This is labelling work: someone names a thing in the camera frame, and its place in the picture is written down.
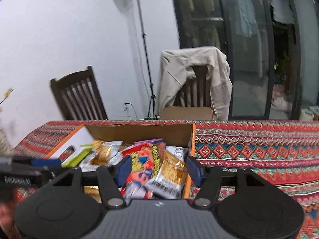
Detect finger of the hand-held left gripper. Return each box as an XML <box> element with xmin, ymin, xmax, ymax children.
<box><xmin>32</xmin><ymin>158</ymin><xmax>62</xmax><ymax>168</ymax></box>

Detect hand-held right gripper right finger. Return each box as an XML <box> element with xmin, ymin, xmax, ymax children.
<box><xmin>187</xmin><ymin>156</ymin><xmax>265</xmax><ymax>210</ymax></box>

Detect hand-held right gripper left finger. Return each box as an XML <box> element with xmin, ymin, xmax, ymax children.
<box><xmin>53</xmin><ymin>156</ymin><xmax>132</xmax><ymax>210</ymax></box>

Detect red orange snack packet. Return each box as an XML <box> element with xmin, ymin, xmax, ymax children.
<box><xmin>120</xmin><ymin>142</ymin><xmax>166</xmax><ymax>200</ymax></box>

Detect gold and white snack packet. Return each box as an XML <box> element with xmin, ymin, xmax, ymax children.
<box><xmin>145</xmin><ymin>146</ymin><xmax>189</xmax><ymax>200</ymax></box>

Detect pink snack packet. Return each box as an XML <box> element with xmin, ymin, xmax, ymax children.
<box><xmin>134</xmin><ymin>139</ymin><xmax>166</xmax><ymax>146</ymax></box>

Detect cardboard box with orange edges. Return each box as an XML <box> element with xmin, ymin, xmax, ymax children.
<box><xmin>45</xmin><ymin>123</ymin><xmax>196</xmax><ymax>205</ymax></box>

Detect green and white box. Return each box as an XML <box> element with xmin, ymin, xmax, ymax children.
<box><xmin>61</xmin><ymin>144</ymin><xmax>93</xmax><ymax>168</ymax></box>

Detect gold foil snack packet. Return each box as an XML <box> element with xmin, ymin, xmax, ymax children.
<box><xmin>83</xmin><ymin>186</ymin><xmax>101</xmax><ymax>204</ymax></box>

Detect red patterned tablecloth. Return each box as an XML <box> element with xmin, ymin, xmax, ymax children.
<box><xmin>10</xmin><ymin>120</ymin><xmax>319</xmax><ymax>239</ymax></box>

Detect wooden chair with woven seat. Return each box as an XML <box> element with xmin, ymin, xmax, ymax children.
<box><xmin>159</xmin><ymin>65</ymin><xmax>219</xmax><ymax>120</ymax></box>

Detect dark wooden slatted chair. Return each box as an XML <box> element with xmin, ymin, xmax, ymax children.
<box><xmin>50</xmin><ymin>66</ymin><xmax>109</xmax><ymax>121</ymax></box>

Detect beige jacket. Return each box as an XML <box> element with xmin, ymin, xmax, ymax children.
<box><xmin>155</xmin><ymin>46</ymin><xmax>233</xmax><ymax>120</ymax></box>

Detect pale bundle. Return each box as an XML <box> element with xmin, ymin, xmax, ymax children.
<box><xmin>271</xmin><ymin>85</ymin><xmax>293</xmax><ymax>111</ymax></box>

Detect black light stand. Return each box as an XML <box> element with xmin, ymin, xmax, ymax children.
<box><xmin>123</xmin><ymin>0</ymin><xmax>159</xmax><ymax>120</ymax></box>

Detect tape roll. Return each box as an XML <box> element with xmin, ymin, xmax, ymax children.
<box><xmin>299</xmin><ymin>109</ymin><xmax>315</xmax><ymax>121</ymax></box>

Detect glass sliding door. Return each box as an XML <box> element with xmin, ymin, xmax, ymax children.
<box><xmin>169</xmin><ymin>0</ymin><xmax>319</xmax><ymax>120</ymax></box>

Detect white charger cable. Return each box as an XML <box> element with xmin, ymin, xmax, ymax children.
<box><xmin>107</xmin><ymin>104</ymin><xmax>139</xmax><ymax>120</ymax></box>

